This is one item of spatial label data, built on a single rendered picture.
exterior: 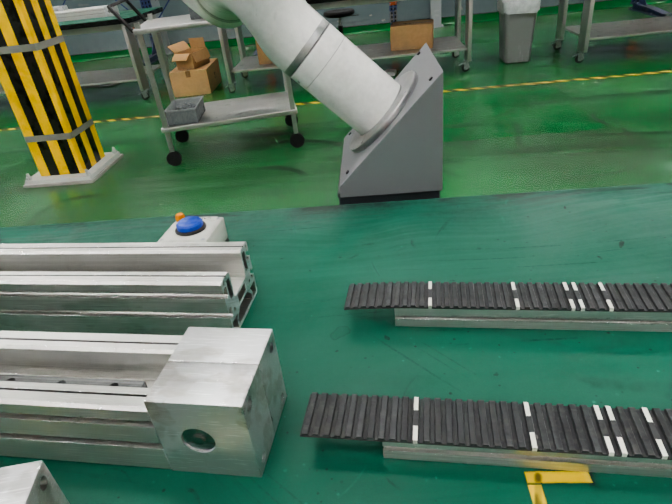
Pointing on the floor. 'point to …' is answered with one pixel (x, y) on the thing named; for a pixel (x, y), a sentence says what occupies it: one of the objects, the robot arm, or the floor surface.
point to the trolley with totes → (210, 112)
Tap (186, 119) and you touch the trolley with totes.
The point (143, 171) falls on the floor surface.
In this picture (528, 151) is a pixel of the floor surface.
